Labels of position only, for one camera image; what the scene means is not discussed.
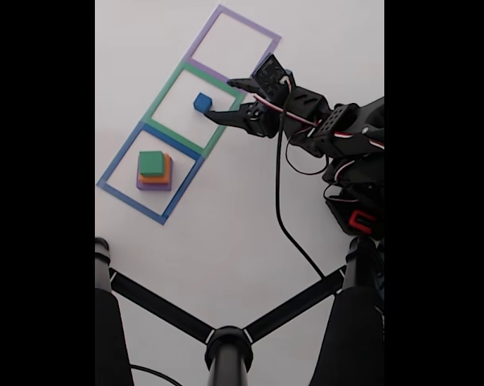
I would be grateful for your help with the small blue cube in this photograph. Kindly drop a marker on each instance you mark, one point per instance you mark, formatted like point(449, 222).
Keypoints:
point(202, 102)

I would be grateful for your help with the green cube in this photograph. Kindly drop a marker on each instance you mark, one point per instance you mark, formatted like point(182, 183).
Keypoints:
point(151, 163)

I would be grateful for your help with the orange square block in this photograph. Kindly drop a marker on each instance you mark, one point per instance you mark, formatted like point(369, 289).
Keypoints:
point(161, 179)

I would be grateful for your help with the purple square block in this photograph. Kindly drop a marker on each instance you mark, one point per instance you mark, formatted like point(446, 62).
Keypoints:
point(153, 187)

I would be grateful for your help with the red table clamp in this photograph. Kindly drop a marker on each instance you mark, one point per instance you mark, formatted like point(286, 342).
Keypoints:
point(362, 222)

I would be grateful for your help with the purple tape square frame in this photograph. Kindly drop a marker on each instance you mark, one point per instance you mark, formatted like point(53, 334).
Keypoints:
point(216, 76)

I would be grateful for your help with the green tape square frame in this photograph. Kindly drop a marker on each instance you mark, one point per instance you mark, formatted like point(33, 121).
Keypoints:
point(164, 91)

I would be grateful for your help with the blue tape square frame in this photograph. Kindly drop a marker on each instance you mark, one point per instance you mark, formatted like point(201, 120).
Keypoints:
point(131, 203)

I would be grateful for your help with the black camera tripod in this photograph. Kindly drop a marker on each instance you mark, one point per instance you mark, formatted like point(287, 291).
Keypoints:
point(228, 354)

